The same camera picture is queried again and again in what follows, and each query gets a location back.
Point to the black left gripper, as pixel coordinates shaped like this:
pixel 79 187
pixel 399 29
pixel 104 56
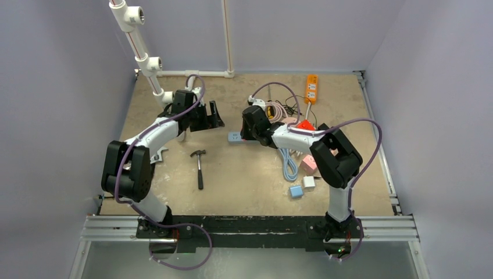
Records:
pixel 210 121

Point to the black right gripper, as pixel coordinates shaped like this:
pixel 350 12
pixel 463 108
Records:
pixel 249 129

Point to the black yellow flathead screwdriver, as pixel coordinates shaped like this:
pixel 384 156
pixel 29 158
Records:
pixel 270 107

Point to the pink round socket base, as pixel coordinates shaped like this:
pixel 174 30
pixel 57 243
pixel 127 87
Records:
pixel 290 120

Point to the red cube socket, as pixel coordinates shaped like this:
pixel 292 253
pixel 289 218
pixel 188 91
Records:
pixel 305 125

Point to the pink cube power socket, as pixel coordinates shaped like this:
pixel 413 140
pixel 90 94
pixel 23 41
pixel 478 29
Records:
pixel 308 165

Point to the orange power strip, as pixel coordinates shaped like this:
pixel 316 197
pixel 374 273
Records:
pixel 311 88

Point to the white plug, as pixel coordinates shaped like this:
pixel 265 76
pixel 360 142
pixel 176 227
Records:
pixel 308 183

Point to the light blue power strip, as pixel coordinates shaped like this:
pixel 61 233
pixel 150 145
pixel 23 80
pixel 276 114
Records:
pixel 235 138

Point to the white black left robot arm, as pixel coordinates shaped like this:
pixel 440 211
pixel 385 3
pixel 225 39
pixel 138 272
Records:
pixel 128 168

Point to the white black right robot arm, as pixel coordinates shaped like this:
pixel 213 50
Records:
pixel 336 158

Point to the black steel claw hammer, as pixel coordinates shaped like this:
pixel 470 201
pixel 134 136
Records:
pixel 198 155

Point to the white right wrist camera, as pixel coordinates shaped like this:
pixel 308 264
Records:
pixel 256 102

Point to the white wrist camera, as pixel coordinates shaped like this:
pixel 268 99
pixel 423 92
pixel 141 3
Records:
pixel 198 96
pixel 256 102

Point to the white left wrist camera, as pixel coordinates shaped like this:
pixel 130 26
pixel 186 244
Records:
pixel 198 96

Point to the light blue wall plug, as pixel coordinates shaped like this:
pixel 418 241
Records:
pixel 296 191

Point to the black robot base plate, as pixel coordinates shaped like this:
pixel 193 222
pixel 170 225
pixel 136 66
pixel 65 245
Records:
pixel 310 233

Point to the white PVC pipe frame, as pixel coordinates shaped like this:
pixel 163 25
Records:
pixel 177 39

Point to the aluminium rail frame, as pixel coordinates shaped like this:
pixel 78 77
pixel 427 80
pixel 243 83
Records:
pixel 247 180

